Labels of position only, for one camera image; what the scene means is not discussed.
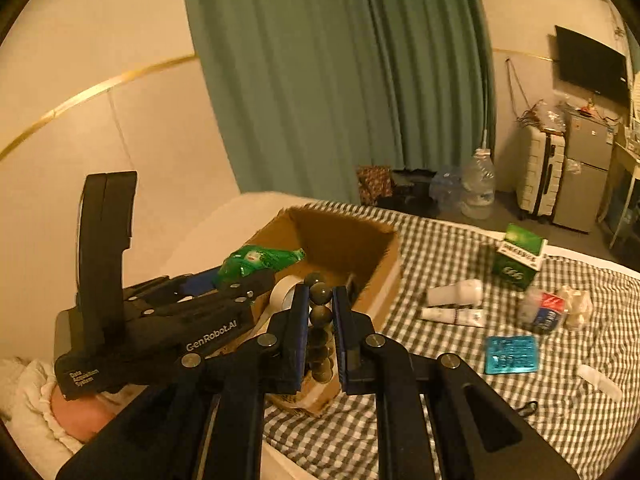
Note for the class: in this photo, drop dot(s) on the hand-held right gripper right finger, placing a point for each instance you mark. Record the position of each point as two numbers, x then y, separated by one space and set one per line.
342 335

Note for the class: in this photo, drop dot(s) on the wooden desk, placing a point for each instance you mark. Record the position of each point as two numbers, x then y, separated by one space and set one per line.
622 160

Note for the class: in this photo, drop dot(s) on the green curtain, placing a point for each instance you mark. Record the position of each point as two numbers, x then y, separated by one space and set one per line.
325 85

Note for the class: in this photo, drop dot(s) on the patterned bag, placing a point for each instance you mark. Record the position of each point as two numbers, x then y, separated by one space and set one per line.
375 185

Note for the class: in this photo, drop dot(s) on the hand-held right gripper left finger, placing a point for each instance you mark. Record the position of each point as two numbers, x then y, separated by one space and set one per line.
300 335

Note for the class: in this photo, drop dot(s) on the grey fridge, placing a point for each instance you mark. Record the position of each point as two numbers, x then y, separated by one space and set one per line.
585 180

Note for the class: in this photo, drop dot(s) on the blue blister pack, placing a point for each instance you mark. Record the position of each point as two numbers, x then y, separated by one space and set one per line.
512 355

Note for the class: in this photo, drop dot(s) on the person's left forearm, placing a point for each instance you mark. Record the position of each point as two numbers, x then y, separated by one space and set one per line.
80 417

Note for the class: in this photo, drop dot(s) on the white plastic bottle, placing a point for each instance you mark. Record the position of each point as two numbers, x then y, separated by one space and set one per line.
457 292

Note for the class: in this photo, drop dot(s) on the green snack packet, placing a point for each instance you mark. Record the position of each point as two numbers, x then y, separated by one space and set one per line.
260 260

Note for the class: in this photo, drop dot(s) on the black wall television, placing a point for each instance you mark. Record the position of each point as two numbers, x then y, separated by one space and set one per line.
590 65

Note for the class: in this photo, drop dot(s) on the red blue plastic packet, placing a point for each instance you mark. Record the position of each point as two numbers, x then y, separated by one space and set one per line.
542 312

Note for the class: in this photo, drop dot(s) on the white figurine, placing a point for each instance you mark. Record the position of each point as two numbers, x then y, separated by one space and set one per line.
575 305

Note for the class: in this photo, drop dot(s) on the crumpled clear plastic bottle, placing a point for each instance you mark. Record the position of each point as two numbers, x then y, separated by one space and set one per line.
445 187

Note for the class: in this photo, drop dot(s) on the cardboard box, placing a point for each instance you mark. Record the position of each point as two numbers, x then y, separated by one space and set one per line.
380 280

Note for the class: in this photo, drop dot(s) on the black clip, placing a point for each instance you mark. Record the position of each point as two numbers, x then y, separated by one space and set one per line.
529 408

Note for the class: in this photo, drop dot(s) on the white tape roll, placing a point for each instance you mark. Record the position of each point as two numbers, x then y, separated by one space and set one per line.
282 292

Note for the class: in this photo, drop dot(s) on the green white carton box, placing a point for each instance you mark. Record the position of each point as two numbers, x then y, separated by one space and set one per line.
515 270

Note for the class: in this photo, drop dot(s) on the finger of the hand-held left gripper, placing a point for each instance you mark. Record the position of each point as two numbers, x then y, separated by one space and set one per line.
240 292
200 282

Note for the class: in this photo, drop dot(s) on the white suitcase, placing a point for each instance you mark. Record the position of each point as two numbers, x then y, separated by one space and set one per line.
535 175

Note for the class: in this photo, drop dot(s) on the large clear water bottle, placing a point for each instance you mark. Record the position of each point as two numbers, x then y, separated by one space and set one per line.
477 190

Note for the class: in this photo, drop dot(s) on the dark bag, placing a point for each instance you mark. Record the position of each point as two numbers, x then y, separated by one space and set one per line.
412 195

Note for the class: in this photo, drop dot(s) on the white cosmetic tube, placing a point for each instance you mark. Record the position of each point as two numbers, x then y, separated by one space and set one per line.
452 316

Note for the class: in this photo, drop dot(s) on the clear plastic comb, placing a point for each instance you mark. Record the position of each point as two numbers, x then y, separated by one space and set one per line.
600 382

